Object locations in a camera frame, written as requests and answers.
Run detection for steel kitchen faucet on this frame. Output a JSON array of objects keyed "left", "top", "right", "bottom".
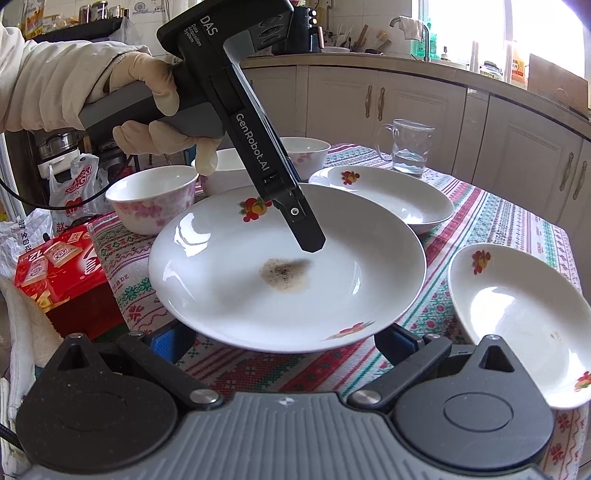
[{"left": 389, "top": 15, "right": 432, "bottom": 61}]

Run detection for black cable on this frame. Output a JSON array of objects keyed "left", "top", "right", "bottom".
[{"left": 0, "top": 178, "right": 108, "bottom": 214}]

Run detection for black kitchen appliance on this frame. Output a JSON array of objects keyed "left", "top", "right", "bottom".
[{"left": 283, "top": 6, "right": 326, "bottom": 52}]

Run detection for patterned red green tablecloth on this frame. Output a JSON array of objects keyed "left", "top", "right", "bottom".
[{"left": 88, "top": 143, "right": 583, "bottom": 472}]

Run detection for person's left forearm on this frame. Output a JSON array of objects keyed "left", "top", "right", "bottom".
[{"left": 0, "top": 23, "right": 148, "bottom": 134}]

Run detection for steel steamer pot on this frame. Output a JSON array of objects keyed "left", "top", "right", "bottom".
[{"left": 34, "top": 129, "right": 83, "bottom": 162}]

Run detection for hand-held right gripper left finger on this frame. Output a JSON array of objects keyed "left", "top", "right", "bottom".
[{"left": 39, "top": 318, "right": 222, "bottom": 409}]

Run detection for white red printed plastic bag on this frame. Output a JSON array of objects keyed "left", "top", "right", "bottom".
[{"left": 48, "top": 154, "right": 109, "bottom": 227}]

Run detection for white plate with brown stain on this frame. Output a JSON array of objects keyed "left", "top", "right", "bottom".
[{"left": 148, "top": 184, "right": 428, "bottom": 355}]

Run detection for brown cardboard box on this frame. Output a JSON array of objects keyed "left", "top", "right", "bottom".
[{"left": 526, "top": 53, "right": 591, "bottom": 116}]

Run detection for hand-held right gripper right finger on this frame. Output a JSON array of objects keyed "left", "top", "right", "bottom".
[{"left": 348, "top": 323, "right": 529, "bottom": 409}]

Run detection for chopstick holder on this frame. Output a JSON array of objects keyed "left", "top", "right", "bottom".
[{"left": 339, "top": 23, "right": 370, "bottom": 52}]

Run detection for white bowl pink flower print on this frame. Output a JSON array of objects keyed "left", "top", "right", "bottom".
[
  {"left": 105, "top": 165, "right": 200, "bottom": 237},
  {"left": 279, "top": 137, "right": 332, "bottom": 183},
  {"left": 191, "top": 148, "right": 259, "bottom": 198}
]

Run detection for green dish soap bottle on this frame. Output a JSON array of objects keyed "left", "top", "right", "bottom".
[{"left": 422, "top": 18, "right": 438, "bottom": 60}]

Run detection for red cardboard box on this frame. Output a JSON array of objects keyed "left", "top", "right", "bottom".
[{"left": 14, "top": 224, "right": 125, "bottom": 342}]

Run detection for pink towel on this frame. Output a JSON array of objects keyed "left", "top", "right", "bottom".
[{"left": 399, "top": 17, "right": 424, "bottom": 42}]

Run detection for beige kitchen countertop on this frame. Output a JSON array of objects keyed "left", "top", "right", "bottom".
[{"left": 242, "top": 46, "right": 591, "bottom": 139}]

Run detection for white cloth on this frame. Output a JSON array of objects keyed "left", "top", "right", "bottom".
[{"left": 0, "top": 277, "right": 65, "bottom": 416}]

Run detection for bottle with orange label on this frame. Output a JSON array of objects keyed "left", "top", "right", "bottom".
[{"left": 510, "top": 41, "right": 529, "bottom": 89}]

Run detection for white kitchen cabinet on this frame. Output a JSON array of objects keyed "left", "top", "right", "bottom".
[{"left": 240, "top": 62, "right": 591, "bottom": 282}]

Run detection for white plate with fruit print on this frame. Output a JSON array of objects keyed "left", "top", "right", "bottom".
[
  {"left": 308, "top": 165, "right": 455, "bottom": 235},
  {"left": 447, "top": 244, "right": 591, "bottom": 411}
]

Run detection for clear glass mug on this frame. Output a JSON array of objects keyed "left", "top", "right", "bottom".
[{"left": 376, "top": 119, "right": 436, "bottom": 178}]

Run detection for yellow snack packet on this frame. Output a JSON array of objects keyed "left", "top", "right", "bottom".
[{"left": 21, "top": 0, "right": 54, "bottom": 35}]

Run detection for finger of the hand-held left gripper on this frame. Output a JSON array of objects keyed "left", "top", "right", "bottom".
[
  {"left": 265, "top": 124, "right": 302, "bottom": 188},
  {"left": 265, "top": 182, "right": 327, "bottom": 253}
]

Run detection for person's left hand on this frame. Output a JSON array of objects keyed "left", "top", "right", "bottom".
[{"left": 88, "top": 51, "right": 219, "bottom": 177}]

